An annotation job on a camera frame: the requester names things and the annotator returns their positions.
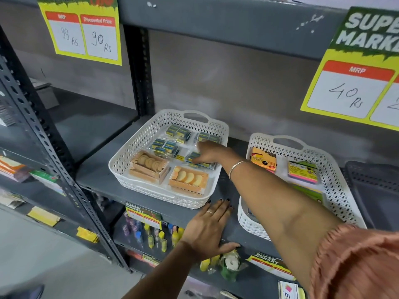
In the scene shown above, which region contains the person's left hand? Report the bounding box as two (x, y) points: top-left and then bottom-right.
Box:
(180, 199), (241, 262)

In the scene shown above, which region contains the person's right hand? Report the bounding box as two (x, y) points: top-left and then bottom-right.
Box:
(191, 141), (240, 167)

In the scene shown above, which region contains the blue yellow staple packet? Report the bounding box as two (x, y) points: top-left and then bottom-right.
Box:
(185, 151), (217, 170)
(165, 124), (192, 143)
(196, 131), (221, 144)
(151, 138), (180, 159)

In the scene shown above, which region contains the person's left forearm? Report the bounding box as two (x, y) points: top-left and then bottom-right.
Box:
(122, 241), (203, 299)

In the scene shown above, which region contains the person's right forearm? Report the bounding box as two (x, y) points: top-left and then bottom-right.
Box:
(232, 159), (346, 291)

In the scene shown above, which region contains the green tape dispenser pack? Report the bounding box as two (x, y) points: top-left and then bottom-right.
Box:
(218, 249), (247, 282)

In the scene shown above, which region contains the wooden box of round discs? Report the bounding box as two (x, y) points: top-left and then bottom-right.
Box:
(168, 166), (209, 196)
(129, 150), (171, 185)

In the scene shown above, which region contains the yellow bottle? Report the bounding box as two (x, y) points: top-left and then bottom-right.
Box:
(199, 255), (221, 273)

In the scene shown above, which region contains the small yellow green shelf sign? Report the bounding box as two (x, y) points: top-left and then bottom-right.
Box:
(126, 250), (160, 267)
(246, 252), (297, 281)
(124, 202), (163, 230)

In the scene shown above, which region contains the orange black sticky note pack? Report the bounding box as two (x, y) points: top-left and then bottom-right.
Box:
(250, 147), (277, 173)

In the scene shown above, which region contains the white pink printed packet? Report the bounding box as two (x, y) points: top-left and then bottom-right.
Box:
(277, 280), (307, 299)

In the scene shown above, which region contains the row of colourful glue bottles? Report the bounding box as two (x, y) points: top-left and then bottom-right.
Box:
(122, 211), (185, 253)

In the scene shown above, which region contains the neon striped sticky note pack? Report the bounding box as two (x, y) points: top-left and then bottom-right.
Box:
(286, 159), (319, 184)

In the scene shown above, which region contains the green sticky note pack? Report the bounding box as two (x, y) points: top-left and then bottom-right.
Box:
(292, 183), (325, 205)

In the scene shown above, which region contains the pink ribbed sleeve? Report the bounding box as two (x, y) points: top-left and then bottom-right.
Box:
(309, 223), (399, 299)

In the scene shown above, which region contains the yellow shelf label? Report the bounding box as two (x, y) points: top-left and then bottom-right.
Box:
(27, 206), (62, 227)
(76, 227), (100, 244)

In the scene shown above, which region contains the grey metal shelf rack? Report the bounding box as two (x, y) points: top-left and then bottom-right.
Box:
(75, 0), (399, 299)

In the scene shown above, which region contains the green white box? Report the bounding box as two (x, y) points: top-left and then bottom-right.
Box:
(29, 169), (67, 197)

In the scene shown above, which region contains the dark grey perforated basket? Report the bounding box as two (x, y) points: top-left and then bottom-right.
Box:
(342, 161), (399, 231)

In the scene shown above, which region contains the large yellow green price sign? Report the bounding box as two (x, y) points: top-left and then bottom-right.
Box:
(300, 6), (399, 132)
(36, 0), (123, 66)

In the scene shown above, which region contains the grey perforated metal side rack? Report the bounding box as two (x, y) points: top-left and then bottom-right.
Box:
(0, 25), (139, 273)

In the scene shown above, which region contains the stack of orange notebooks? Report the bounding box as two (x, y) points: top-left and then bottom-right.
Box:
(0, 156), (32, 183)

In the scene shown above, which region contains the silver bracelet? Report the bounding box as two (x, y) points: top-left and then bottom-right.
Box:
(228, 160), (250, 181)

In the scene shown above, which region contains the white perforated basket with handles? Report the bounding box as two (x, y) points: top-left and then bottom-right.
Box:
(108, 109), (230, 210)
(237, 133), (367, 242)

